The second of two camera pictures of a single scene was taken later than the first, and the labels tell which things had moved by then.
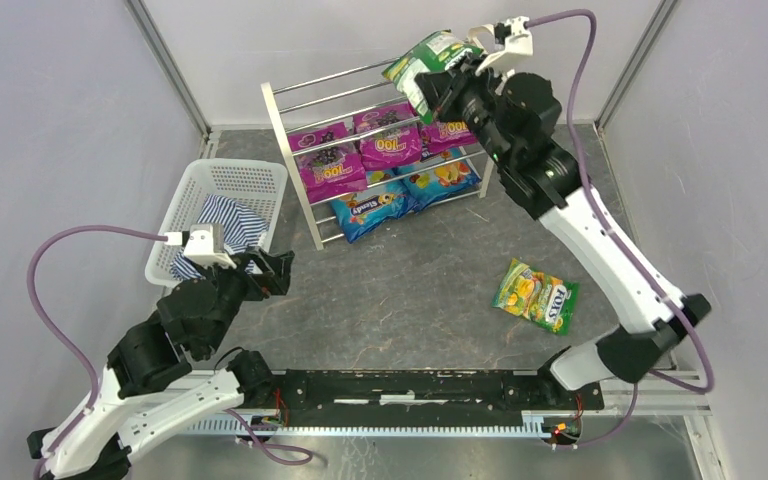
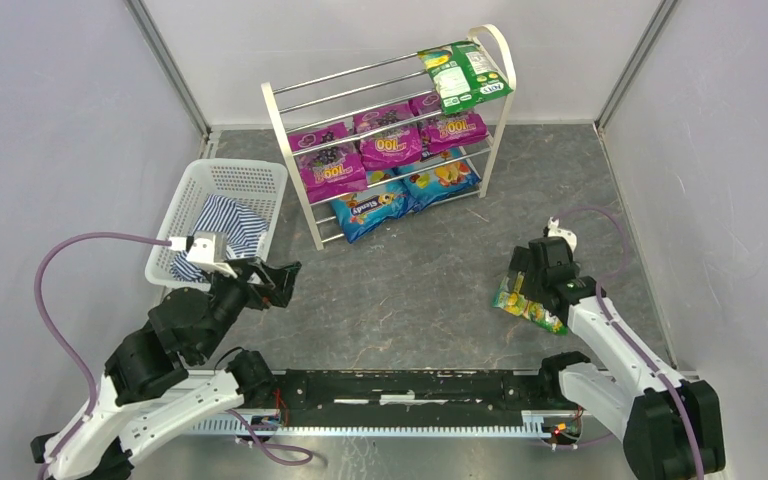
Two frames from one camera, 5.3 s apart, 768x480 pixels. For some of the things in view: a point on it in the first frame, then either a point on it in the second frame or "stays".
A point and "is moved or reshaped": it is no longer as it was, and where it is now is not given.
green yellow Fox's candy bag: (537, 296) stays
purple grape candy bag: (390, 148) stays
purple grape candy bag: (441, 135) stays
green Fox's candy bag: (435, 52) is moved or reshaped
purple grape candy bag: (332, 171) stays
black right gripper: (444, 93) to (531, 268)
